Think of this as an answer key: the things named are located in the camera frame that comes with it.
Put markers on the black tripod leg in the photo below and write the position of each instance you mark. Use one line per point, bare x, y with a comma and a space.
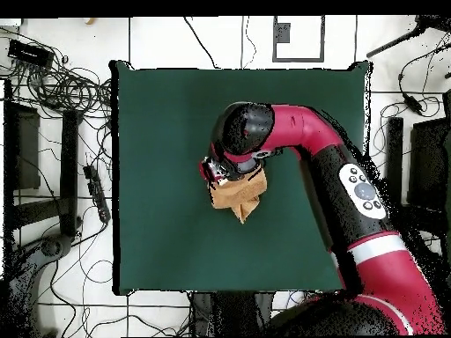
394, 42

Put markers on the dark green table cloth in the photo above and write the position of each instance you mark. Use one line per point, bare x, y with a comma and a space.
169, 141

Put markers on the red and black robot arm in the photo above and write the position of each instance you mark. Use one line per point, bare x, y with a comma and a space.
352, 197

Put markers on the black metal stand frame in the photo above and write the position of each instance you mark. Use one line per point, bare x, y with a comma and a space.
394, 158
68, 158

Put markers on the black robot pedestal frame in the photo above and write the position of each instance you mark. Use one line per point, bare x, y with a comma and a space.
232, 313

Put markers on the grey wheeled stand base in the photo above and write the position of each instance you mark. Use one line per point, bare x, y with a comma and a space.
53, 246

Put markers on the long black power strip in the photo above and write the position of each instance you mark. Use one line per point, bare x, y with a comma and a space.
97, 192

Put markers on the dark grey floor plate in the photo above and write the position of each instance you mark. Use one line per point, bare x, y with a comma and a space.
282, 32

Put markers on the grey square floor frame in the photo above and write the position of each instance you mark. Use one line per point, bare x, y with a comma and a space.
322, 38

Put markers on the orange terry towel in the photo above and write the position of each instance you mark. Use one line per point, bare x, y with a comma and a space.
236, 195

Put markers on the black hub box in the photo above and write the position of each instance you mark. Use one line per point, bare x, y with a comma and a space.
30, 52

